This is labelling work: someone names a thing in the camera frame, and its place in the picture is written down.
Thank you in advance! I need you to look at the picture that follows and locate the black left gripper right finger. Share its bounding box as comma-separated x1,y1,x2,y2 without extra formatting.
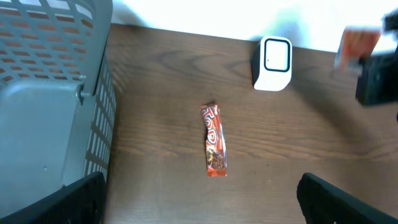
297,172,397,224

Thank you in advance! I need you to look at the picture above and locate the orange brown snack bar wrapper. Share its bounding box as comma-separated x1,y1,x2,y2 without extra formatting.
200,103,227,177

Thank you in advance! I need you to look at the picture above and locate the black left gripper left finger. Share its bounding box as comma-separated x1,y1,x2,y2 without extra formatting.
1,171,106,224

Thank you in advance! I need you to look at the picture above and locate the white barcode scanner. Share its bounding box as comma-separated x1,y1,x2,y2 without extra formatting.
251,36,293,91

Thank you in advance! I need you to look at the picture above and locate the small orange snack box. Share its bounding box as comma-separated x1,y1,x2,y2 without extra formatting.
334,26,381,72

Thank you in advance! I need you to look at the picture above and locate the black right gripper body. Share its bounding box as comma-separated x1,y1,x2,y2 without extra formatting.
355,10,397,106

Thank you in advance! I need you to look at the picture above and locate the grey plastic mesh basket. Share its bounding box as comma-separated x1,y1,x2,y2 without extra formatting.
1,0,116,217

